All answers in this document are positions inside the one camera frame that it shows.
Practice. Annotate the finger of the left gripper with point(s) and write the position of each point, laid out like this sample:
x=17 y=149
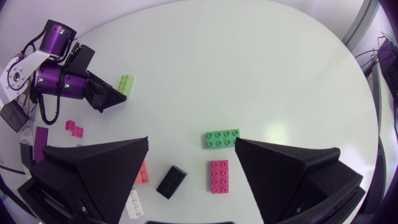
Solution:
x=113 y=98

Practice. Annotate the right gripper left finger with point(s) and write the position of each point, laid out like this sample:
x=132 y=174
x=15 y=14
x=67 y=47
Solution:
x=102 y=177

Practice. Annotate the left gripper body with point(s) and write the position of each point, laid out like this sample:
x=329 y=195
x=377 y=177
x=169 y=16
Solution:
x=93 y=88

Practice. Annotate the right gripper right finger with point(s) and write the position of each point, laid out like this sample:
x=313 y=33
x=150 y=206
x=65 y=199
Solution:
x=280 y=180

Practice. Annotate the lime green toy brick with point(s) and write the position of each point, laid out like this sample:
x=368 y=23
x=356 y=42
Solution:
x=126 y=85

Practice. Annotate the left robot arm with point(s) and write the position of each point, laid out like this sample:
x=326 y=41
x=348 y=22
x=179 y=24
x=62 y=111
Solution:
x=23 y=70

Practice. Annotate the orange toy brick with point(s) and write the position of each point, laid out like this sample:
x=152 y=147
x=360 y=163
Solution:
x=143 y=175

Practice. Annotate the white toy brick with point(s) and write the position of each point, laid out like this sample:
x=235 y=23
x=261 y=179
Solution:
x=136 y=203

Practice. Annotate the small red toy brick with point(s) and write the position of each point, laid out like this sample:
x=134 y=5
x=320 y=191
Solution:
x=77 y=132
x=69 y=125

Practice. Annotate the large red toy brick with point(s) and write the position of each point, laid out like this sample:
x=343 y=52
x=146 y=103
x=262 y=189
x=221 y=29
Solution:
x=219 y=176

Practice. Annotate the black toy brick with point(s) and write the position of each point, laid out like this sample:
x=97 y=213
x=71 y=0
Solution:
x=171 y=182

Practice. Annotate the dark mat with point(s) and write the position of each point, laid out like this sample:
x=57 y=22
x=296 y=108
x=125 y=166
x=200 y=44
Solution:
x=40 y=143

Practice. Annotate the large green toy brick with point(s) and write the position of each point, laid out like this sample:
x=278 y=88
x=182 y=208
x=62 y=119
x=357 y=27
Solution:
x=222 y=138

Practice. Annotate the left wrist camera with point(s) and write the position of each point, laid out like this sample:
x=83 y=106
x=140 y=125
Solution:
x=81 y=57

